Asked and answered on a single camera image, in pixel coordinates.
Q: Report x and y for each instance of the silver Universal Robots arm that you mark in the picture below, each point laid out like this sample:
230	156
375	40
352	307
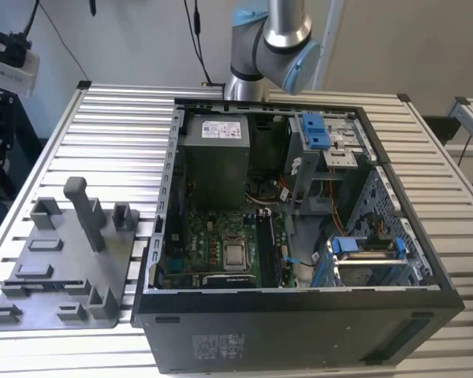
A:
268	47

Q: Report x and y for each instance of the black desk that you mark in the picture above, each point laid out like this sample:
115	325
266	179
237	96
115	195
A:
21	157

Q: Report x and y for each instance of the black table corner cap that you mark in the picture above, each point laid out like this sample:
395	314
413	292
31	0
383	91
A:
404	97
462	100
84	84

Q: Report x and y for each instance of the grey parts rack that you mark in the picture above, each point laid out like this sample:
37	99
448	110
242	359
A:
67	252

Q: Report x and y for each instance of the black hanging object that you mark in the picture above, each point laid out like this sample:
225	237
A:
92	7

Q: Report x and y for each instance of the grey power supply unit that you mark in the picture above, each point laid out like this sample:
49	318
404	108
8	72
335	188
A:
214	173

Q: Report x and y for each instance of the teal board connector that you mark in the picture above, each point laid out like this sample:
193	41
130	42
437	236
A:
174	264

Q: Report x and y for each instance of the white four-pin power socket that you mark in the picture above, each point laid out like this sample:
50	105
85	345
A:
209	227

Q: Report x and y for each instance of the green motherboard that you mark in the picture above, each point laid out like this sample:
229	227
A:
205	236

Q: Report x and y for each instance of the silver CPU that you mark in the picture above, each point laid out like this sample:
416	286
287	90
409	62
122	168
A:
235	256

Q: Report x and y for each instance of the black Nvidia graphics card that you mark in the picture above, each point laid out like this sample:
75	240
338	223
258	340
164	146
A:
228	280

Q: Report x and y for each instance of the grey metal drive cage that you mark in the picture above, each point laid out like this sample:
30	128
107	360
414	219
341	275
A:
305	197

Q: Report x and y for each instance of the black open PC case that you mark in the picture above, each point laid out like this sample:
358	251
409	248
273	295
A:
260	338

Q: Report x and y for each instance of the hard disk in blue carrier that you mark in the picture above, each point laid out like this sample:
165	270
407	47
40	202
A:
345	245

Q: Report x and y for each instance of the perforated metal disk bay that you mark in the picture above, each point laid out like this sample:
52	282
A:
372	197

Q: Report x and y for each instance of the black box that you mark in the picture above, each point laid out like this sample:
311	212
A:
437	130

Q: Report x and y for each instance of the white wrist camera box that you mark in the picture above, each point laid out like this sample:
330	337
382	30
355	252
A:
17	75

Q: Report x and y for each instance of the black camera bracket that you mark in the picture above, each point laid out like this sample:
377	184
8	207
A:
4	43

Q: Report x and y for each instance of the blue plastic drive bracket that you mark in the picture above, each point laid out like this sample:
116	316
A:
315	130

